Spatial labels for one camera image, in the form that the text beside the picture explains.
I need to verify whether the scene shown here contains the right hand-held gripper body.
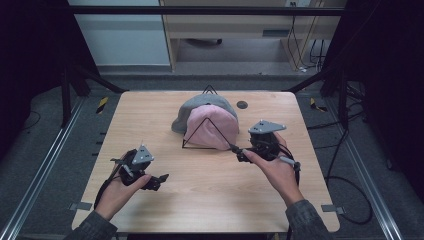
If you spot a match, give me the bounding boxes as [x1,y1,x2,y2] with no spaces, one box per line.
[247,119,287,162]

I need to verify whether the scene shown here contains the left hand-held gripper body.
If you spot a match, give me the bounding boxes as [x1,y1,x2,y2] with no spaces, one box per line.
[110,143,155,187]

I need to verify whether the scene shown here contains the pink knit beanie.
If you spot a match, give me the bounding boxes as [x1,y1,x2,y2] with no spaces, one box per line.
[182,104,241,151]

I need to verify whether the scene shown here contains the black wire rack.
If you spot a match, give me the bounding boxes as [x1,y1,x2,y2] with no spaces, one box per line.
[181,84,239,152]

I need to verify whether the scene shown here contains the grey knit beanie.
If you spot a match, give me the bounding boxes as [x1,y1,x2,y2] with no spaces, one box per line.
[170,92,240,135]

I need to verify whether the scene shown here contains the person's left hand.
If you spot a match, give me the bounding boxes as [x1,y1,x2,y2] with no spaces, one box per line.
[94,174,153,221]

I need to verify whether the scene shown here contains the person's right hand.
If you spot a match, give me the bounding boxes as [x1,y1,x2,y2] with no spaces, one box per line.
[241,131,306,208]

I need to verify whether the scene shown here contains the grey tape tab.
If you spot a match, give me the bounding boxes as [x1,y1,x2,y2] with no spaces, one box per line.
[68,201,94,212]
[321,203,346,216]

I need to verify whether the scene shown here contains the yellow black hazard tape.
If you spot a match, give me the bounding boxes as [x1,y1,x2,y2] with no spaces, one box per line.
[95,96,110,115]
[309,97,329,114]

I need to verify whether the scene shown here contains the light wooden desk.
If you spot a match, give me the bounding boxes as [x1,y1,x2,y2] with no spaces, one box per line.
[158,0,348,72]

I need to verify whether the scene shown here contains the white cabinet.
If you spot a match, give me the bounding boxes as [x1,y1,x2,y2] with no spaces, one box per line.
[66,0,172,67]

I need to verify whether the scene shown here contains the black curtain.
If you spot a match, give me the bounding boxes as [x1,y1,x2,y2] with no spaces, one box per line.
[319,0,424,201]
[0,0,101,161]

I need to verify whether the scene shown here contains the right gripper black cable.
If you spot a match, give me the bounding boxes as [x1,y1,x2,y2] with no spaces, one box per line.
[272,145,302,186]

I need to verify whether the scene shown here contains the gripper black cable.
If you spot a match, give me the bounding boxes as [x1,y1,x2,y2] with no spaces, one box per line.
[272,145,302,186]
[93,151,130,210]

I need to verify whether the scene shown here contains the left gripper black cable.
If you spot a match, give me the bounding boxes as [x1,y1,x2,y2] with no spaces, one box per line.
[93,151,130,210]

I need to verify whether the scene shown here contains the silver metal floor rail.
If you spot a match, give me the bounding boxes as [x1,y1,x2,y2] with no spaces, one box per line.
[0,95,87,240]
[323,96,405,240]

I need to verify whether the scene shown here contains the black frame strut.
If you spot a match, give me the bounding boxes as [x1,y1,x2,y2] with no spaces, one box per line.
[282,65,352,130]
[59,63,130,128]

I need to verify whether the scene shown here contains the hanging black desk cables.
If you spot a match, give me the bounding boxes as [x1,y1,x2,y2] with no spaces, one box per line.
[286,1,327,73]

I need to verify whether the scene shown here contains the black floor cable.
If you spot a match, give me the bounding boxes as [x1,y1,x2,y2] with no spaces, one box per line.
[306,109,374,226]

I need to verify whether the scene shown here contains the black horizontal frame bar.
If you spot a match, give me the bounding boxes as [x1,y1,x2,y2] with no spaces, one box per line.
[67,5,348,17]

